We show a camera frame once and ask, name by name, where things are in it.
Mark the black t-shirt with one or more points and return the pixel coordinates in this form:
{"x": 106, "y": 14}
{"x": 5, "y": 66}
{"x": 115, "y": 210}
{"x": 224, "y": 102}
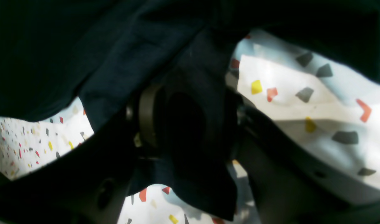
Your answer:
{"x": 102, "y": 51}

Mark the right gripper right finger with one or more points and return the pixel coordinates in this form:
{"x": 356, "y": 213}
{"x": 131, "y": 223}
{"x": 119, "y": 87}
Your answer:
{"x": 302, "y": 180}

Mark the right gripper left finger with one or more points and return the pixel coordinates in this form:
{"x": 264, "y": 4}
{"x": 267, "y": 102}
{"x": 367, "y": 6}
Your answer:
{"x": 89, "y": 184}

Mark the terrazzo patterned tablecloth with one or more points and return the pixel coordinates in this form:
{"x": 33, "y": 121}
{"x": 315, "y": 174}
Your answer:
{"x": 329, "y": 110}

